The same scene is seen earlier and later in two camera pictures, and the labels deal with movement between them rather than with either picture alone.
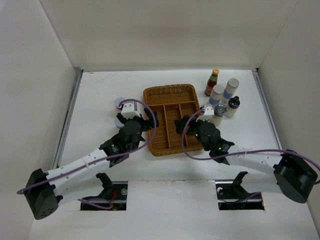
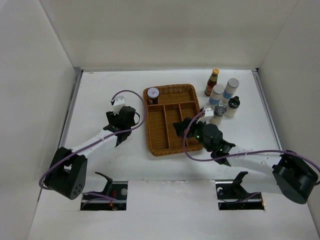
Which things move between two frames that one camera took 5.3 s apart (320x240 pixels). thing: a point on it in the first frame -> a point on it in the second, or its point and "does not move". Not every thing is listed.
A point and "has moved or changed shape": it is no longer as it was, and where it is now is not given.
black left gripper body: [144, 127] -> [112, 118]
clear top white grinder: [220, 110] does not move
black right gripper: [178, 123] does not move
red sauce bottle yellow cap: [211, 82] does not move
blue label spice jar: [216, 94] does not move
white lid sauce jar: [117, 101] has moved or changed shape
